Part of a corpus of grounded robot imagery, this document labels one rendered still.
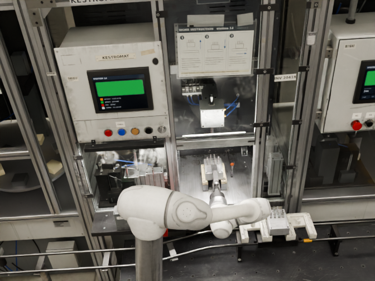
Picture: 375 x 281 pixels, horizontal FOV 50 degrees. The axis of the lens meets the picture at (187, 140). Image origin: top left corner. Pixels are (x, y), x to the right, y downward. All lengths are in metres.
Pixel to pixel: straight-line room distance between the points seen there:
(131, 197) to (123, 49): 0.59
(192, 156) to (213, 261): 0.65
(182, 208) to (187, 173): 1.04
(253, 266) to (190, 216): 0.94
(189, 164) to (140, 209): 1.05
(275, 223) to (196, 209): 0.80
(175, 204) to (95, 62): 0.68
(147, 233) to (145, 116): 0.57
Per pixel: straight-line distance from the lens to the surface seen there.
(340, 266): 2.28
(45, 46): 1.71
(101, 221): 2.16
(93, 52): 1.66
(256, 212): 1.85
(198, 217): 1.33
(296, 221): 2.15
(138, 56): 1.64
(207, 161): 2.19
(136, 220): 1.41
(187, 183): 2.28
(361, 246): 2.39
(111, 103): 1.73
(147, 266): 1.53
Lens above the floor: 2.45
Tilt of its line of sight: 37 degrees down
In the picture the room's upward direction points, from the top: 4 degrees counter-clockwise
